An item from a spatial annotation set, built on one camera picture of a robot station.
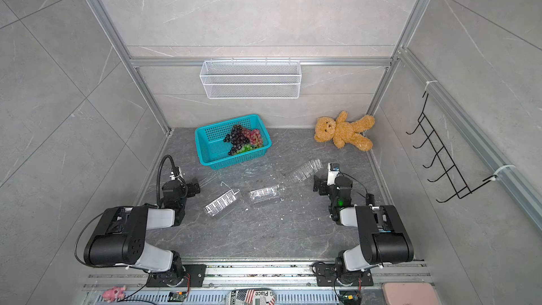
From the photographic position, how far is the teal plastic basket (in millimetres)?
1018

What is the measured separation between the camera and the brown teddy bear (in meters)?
1.09

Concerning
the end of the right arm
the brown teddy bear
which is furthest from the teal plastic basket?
the end of the right arm

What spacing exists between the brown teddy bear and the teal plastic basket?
31 cm
